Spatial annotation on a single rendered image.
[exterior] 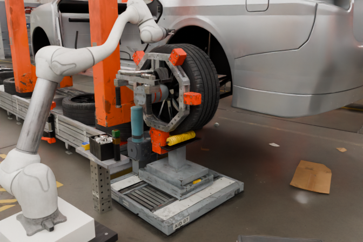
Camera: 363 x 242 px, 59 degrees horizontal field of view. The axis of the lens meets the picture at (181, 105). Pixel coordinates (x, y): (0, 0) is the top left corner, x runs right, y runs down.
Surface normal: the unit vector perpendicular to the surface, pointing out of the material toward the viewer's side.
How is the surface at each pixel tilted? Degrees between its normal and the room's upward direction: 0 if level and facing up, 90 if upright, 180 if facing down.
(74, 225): 3
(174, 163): 90
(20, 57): 90
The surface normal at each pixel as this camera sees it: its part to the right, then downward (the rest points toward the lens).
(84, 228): 0.79, 0.14
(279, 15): -0.71, 0.17
